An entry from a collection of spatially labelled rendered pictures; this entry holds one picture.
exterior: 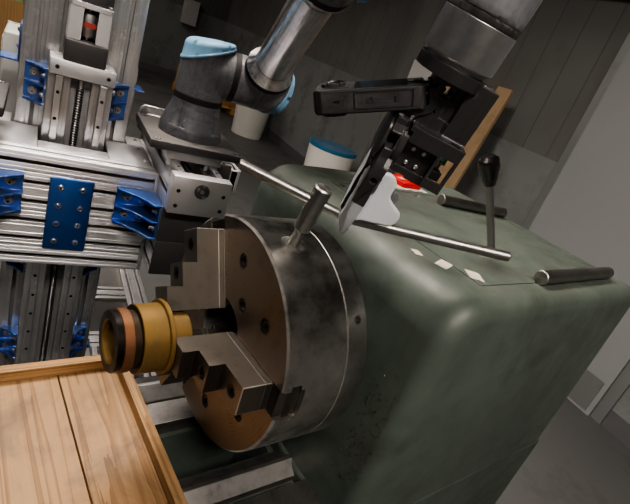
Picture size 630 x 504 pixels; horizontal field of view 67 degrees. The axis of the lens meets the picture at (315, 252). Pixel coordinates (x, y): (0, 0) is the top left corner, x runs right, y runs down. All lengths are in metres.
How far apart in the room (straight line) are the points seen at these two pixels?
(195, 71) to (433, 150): 0.78
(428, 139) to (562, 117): 3.41
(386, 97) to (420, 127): 0.05
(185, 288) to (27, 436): 0.30
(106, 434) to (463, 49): 0.66
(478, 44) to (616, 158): 3.11
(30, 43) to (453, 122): 1.03
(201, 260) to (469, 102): 0.37
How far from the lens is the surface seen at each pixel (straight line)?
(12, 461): 0.75
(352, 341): 0.60
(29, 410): 0.80
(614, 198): 3.51
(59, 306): 1.51
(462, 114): 0.51
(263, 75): 1.16
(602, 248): 3.50
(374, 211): 0.53
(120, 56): 1.34
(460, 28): 0.48
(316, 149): 4.83
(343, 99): 0.50
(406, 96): 0.50
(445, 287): 0.61
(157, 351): 0.59
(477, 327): 0.61
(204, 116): 1.20
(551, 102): 3.97
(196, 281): 0.63
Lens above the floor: 1.46
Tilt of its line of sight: 22 degrees down
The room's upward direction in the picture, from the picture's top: 21 degrees clockwise
